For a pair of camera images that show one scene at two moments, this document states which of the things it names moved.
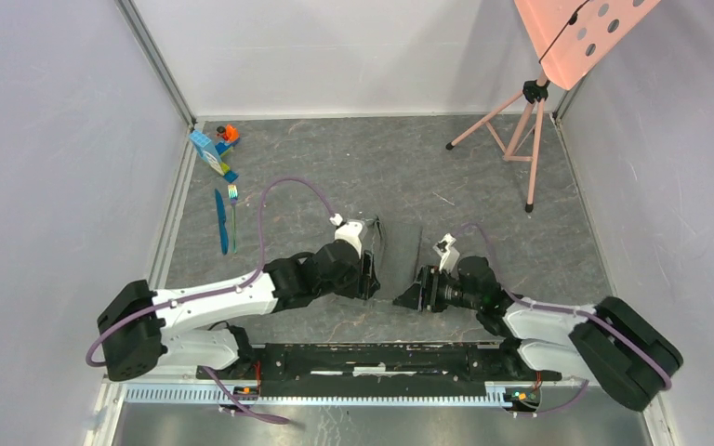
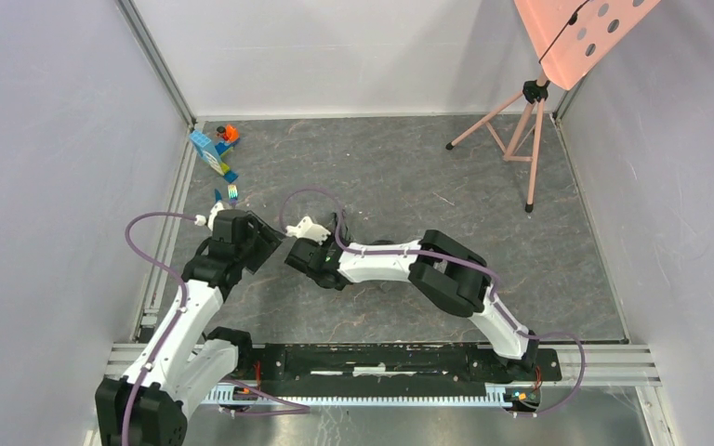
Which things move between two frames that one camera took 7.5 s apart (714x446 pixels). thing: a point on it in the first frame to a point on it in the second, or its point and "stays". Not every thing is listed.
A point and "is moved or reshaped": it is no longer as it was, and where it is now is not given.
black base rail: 378,366 stays
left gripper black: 365,285 to 267,240
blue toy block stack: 213,152 stays
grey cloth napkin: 395,248 is moved or reshaped
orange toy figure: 228,133 stays
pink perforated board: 571,36 stays
